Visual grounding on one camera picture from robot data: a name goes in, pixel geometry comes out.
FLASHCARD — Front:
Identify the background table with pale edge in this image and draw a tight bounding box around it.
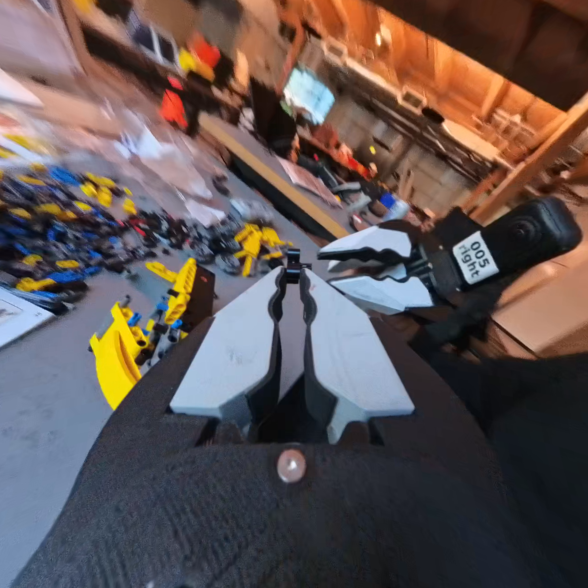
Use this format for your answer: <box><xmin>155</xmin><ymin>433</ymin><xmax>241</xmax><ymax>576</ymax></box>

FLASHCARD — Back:
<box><xmin>198</xmin><ymin>112</ymin><xmax>350</xmax><ymax>239</ymax></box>

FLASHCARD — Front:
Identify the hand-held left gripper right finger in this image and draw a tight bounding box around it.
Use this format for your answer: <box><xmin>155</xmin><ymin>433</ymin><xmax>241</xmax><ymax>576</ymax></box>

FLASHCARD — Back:
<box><xmin>300</xmin><ymin>268</ymin><xmax>416</xmax><ymax>445</ymax></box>

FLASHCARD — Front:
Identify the orange plastic object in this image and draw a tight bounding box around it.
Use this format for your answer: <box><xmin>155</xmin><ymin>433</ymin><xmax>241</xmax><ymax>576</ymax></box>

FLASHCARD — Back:
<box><xmin>158</xmin><ymin>76</ymin><xmax>191</xmax><ymax>129</ymax></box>

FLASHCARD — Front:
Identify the small yellow beam piece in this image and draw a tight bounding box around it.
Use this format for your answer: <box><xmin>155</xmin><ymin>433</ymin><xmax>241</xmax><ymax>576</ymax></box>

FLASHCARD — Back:
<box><xmin>145</xmin><ymin>261</ymin><xmax>180</xmax><ymax>283</ymax></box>

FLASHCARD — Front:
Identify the yellow beam assembly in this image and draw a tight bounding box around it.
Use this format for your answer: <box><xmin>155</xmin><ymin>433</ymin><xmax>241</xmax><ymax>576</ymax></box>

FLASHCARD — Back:
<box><xmin>233</xmin><ymin>223</ymin><xmax>294</xmax><ymax>277</ymax></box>

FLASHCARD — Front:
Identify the yellow grey toy vehicle model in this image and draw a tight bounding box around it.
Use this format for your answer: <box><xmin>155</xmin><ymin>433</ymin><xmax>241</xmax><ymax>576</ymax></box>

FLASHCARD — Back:
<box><xmin>89</xmin><ymin>257</ymin><xmax>217</xmax><ymax>411</ymax></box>

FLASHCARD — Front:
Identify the paper instruction sheet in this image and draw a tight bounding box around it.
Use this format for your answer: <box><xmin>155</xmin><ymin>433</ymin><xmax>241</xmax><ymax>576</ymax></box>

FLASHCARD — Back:
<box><xmin>280</xmin><ymin>156</ymin><xmax>343</xmax><ymax>207</ymax></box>

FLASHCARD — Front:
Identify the clear plastic bag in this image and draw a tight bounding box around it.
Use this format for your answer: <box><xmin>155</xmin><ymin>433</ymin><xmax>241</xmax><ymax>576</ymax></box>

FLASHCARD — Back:
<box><xmin>106</xmin><ymin>106</ymin><xmax>230</xmax><ymax>226</ymax></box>

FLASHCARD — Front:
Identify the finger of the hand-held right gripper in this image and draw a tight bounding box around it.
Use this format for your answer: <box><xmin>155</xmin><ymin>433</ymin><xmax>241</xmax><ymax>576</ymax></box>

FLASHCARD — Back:
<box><xmin>317</xmin><ymin>226</ymin><xmax>413</xmax><ymax>262</ymax></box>
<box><xmin>327</xmin><ymin>262</ymin><xmax>435</xmax><ymax>316</ymax></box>

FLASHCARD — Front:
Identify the black connector piece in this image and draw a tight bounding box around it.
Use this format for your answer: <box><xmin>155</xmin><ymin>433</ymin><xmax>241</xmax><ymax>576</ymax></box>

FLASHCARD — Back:
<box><xmin>280</xmin><ymin>248</ymin><xmax>313</xmax><ymax>285</ymax></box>

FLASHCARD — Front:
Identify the person's black clothed body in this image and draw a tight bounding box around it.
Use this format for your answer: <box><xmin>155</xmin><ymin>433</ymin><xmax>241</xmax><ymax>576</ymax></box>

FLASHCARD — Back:
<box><xmin>404</xmin><ymin>285</ymin><xmax>588</xmax><ymax>588</ymax></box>

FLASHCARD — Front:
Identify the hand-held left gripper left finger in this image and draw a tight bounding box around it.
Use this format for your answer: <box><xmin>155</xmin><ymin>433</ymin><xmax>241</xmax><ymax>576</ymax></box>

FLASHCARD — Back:
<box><xmin>169</xmin><ymin>266</ymin><xmax>285</xmax><ymax>428</ymax></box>

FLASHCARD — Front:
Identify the bright monitor screen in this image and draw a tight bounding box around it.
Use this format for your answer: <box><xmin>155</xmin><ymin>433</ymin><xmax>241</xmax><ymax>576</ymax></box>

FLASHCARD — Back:
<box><xmin>281</xmin><ymin>66</ymin><xmax>336</xmax><ymax>126</ymax></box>

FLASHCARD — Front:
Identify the open instruction booklet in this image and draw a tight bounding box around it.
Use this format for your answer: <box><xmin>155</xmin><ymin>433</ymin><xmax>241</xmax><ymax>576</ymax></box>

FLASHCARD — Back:
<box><xmin>0</xmin><ymin>285</ymin><xmax>56</xmax><ymax>350</ymax></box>

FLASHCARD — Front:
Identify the pile of small building parts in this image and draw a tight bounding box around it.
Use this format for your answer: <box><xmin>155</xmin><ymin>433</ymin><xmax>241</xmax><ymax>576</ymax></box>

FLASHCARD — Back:
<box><xmin>0</xmin><ymin>165</ymin><xmax>194</xmax><ymax>313</ymax></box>

